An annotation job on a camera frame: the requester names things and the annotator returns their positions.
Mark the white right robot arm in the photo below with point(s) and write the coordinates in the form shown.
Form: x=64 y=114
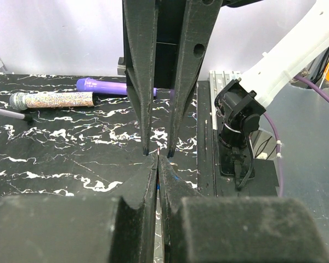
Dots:
x=164 y=46

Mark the aluminium frame rail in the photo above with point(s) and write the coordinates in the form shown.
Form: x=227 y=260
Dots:
x=239 y=106

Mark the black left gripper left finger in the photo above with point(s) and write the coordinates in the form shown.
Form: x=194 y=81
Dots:
x=114 y=227

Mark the purple toy microphone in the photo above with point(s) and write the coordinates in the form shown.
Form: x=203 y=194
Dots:
x=101 y=87

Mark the glitter toy microphone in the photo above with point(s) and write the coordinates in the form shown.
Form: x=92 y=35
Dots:
x=23 y=101

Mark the blue tagged key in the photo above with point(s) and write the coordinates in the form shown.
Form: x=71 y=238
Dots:
x=174 y=166

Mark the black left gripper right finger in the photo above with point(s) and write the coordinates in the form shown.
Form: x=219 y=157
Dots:
x=233 y=229

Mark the lilac music stand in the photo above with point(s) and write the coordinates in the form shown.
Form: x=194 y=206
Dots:
x=16 y=115

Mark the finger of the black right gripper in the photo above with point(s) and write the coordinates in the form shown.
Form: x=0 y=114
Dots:
x=139 y=33
x=198 y=23

